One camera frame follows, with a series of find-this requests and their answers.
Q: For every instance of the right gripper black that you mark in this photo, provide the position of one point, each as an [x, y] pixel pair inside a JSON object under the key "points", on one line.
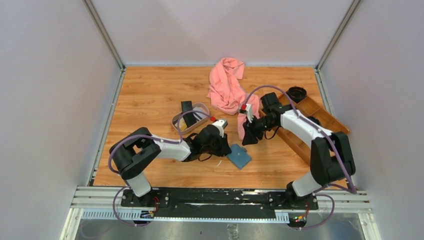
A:
{"points": [[251, 133]]}

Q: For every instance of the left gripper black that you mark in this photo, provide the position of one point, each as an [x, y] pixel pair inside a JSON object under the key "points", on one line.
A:
{"points": [[224, 149]]}

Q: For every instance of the blue leather card holder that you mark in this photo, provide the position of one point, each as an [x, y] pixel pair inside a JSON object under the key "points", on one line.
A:
{"points": [[239, 156]]}

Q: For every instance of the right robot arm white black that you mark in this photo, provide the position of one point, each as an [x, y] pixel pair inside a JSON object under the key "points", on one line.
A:
{"points": [[318, 177]]}

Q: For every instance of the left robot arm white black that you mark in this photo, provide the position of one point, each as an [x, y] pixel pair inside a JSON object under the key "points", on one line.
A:
{"points": [[130, 156]]}

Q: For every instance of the black card left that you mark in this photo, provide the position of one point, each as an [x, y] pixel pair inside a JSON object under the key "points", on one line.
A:
{"points": [[189, 118]]}

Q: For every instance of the gold card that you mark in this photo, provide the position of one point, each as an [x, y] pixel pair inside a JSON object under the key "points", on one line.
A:
{"points": [[180, 124]]}

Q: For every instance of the pink oval tray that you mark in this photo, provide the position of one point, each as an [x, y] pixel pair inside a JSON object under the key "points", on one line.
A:
{"points": [[180, 115]]}

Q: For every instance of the pink cloth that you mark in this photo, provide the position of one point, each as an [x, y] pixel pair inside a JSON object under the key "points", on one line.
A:
{"points": [[225, 91]]}

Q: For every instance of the black tape roll upper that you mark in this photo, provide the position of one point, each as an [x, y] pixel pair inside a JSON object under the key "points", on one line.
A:
{"points": [[297, 94]]}

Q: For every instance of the wooden compartment tray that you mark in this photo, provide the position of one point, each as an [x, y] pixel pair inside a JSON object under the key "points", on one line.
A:
{"points": [[311, 131]]}

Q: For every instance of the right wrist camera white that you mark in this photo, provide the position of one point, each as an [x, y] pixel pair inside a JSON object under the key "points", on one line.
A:
{"points": [[247, 110]]}

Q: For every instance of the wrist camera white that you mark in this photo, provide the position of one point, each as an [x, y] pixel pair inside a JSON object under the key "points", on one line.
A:
{"points": [[221, 124], [247, 110]]}

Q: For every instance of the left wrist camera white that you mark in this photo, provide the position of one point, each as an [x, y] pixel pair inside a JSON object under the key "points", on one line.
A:
{"points": [[221, 124]]}

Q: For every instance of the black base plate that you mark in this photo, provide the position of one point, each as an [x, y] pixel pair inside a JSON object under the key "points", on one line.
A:
{"points": [[214, 203]]}

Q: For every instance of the aluminium rail frame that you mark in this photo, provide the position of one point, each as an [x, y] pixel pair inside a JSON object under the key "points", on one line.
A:
{"points": [[101, 197]]}

